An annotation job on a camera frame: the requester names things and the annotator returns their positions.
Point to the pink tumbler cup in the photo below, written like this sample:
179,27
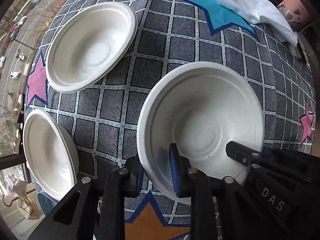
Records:
295,13

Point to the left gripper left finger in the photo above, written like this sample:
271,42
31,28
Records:
134,177

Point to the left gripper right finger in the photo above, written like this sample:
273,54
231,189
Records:
182,181

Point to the white crumpled cloth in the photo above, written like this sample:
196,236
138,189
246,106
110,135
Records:
263,11

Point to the blue square plate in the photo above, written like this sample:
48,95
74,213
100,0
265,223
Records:
46,202

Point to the grey checked star tablecloth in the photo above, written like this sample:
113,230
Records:
102,119

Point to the white paper bowl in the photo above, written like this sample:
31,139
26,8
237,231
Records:
89,46
51,154
200,107

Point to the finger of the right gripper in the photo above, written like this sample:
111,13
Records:
244,155

